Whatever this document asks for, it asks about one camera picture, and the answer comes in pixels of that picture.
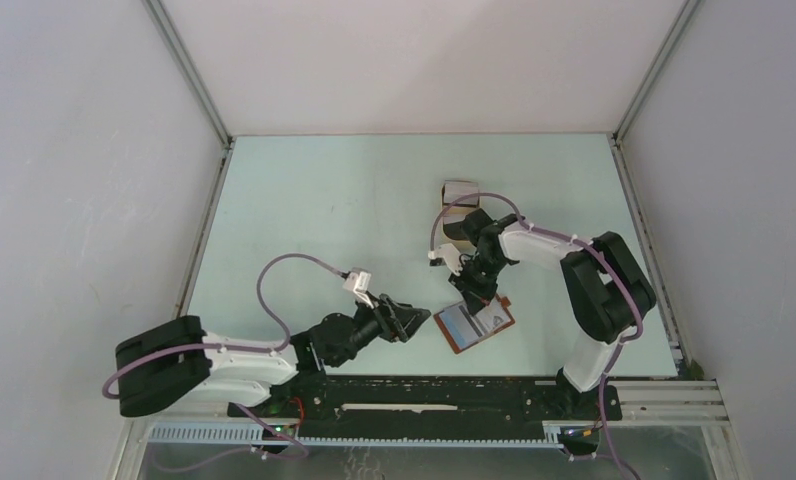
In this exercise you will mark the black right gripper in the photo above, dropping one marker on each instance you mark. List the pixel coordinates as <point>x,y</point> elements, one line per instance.
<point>475,297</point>

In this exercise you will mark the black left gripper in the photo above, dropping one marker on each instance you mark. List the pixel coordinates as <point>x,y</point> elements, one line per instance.
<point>398,320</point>

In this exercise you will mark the brown leather card holder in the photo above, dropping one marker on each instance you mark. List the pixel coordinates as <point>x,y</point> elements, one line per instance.
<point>505,301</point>

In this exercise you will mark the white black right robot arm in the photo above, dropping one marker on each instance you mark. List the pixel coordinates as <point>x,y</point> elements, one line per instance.
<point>608,292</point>

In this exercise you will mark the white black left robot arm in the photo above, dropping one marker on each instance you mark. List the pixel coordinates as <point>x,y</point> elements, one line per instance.
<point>181,361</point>

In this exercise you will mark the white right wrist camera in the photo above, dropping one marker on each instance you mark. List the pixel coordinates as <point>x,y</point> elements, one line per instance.
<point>447,255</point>

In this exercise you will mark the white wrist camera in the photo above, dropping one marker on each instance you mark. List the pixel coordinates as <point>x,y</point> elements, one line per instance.
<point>447,255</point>
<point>357,281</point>

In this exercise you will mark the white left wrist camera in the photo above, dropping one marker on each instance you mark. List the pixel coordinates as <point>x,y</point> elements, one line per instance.
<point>357,281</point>

